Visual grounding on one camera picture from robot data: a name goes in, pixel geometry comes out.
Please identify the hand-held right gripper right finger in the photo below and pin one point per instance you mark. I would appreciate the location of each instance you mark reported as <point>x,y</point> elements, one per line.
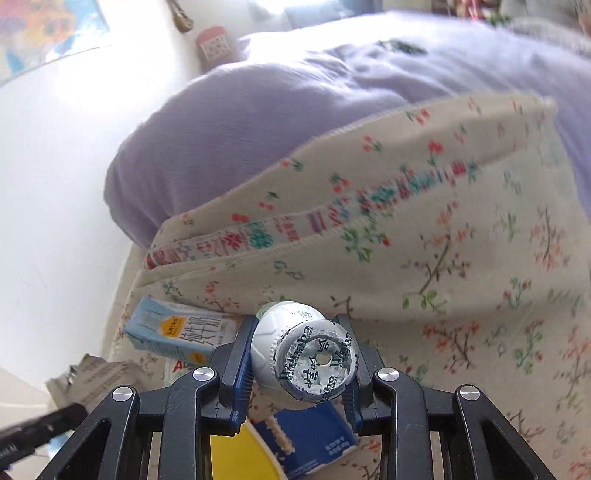
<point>350,408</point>

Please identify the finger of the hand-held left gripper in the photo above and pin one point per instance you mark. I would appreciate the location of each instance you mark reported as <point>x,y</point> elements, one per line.
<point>44,427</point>

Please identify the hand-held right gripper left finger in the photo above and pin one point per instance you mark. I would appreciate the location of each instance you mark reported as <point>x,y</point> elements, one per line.
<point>243,369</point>

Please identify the small white foil-lidded drink bottle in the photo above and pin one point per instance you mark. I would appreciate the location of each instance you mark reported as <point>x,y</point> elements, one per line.
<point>295,355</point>

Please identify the blue and yellow carton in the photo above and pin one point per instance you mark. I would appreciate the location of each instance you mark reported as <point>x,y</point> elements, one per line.
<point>304,438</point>

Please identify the white carton with red print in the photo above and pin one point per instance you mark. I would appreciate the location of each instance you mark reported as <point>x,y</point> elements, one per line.
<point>184,371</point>

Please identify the light blue milk carton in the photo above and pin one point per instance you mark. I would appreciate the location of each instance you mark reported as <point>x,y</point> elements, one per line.
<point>178,330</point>

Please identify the floral cloth storage bag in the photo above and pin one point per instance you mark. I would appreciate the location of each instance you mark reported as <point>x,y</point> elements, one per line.
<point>438,258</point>

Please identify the lilac quilt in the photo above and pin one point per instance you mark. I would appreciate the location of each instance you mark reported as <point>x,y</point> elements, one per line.
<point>286,120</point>

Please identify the pink patterned box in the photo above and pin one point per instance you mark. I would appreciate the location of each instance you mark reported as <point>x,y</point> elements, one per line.
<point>214,46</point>

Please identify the brown hanging ornament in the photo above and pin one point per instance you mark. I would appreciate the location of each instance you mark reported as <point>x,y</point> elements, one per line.
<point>182,16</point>

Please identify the colourful wall poster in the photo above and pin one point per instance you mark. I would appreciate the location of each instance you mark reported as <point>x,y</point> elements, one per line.
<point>41,27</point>

